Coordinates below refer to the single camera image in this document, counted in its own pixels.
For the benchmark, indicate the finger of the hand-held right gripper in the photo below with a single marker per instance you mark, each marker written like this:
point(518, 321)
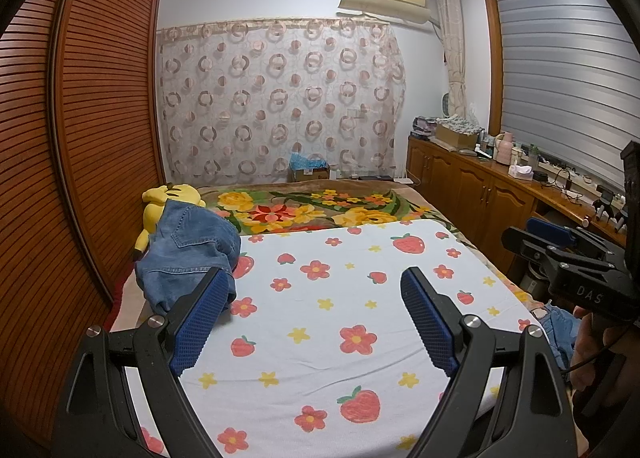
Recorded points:
point(525, 244)
point(550, 231)

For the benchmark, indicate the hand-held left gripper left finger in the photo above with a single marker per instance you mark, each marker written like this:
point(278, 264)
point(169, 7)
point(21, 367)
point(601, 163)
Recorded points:
point(200, 320)

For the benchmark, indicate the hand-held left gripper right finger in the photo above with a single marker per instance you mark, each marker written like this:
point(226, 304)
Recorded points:
point(430, 323)

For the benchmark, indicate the blue denim pants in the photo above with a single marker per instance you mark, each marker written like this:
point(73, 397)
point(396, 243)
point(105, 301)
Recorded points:
point(185, 248)

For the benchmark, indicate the person's right hand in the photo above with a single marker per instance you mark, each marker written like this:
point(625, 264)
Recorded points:
point(582, 338)

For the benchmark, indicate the grey trash bin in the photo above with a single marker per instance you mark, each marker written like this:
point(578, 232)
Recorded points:
point(532, 283)

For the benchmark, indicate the white power strip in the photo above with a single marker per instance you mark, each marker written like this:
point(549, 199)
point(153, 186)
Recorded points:
point(557, 165)

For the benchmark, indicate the pink tissue box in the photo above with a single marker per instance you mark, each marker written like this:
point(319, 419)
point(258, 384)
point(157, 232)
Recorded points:
point(520, 171)

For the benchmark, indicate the long wooden cabinet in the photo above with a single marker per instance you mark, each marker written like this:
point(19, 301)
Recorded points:
point(465, 188)

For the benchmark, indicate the strawberry print white mat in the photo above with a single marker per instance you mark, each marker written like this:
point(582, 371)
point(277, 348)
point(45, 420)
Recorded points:
point(350, 298)

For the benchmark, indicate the pink thermos jug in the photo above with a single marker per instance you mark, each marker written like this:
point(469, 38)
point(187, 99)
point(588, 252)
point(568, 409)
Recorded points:
point(502, 150)

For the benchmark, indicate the cardboard box of packets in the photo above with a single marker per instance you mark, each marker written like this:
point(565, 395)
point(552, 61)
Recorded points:
point(457, 135)

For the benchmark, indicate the yellow plush toy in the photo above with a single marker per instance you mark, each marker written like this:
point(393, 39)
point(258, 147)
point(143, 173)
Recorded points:
point(160, 195)

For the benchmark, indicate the floral blanket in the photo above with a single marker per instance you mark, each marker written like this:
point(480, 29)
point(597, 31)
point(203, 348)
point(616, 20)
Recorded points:
point(300, 210)

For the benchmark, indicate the grey window blind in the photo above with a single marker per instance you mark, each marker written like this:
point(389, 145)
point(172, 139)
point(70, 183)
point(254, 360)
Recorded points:
point(565, 77)

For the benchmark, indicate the purple container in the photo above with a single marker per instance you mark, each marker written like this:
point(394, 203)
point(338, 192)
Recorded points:
point(423, 126)

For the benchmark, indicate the blue item on cardboard box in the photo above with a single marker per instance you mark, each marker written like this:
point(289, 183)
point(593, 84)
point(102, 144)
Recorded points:
point(309, 170)

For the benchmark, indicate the beige window drape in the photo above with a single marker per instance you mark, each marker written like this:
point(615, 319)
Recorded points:
point(452, 47)

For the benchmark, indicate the wooden louvered wardrobe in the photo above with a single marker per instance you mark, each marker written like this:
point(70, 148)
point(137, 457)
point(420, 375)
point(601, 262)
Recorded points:
point(100, 112)

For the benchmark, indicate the circle pattern sheer curtain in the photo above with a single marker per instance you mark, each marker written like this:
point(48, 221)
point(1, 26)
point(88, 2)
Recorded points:
point(280, 102)

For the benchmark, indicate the wooden window frame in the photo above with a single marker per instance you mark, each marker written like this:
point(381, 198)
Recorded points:
point(492, 62)

